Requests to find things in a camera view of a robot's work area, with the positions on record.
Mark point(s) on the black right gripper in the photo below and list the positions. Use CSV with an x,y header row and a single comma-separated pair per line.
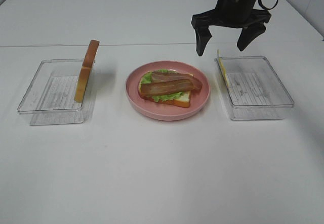
x,y
233,14

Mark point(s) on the bread slice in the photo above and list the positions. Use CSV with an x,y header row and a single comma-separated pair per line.
x,y
86,70
175,103

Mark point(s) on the bacon strip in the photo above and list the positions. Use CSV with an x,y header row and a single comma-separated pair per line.
x,y
165,88
157,76

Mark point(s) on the green lettuce leaf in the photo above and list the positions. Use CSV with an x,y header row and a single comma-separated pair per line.
x,y
179,96

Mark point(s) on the yellow cheese slice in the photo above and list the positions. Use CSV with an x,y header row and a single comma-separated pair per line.
x,y
223,71

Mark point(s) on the clear right plastic container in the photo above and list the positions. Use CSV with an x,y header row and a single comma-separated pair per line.
x,y
254,91

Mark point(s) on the clear plastic container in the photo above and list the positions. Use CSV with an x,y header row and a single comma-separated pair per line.
x,y
254,91
49,99

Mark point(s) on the pink plate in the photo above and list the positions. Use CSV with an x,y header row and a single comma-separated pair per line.
x,y
166,112

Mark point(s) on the upright bread slice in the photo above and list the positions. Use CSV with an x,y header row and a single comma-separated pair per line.
x,y
86,70

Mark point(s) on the clear left plastic container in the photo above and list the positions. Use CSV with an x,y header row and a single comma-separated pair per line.
x,y
49,99

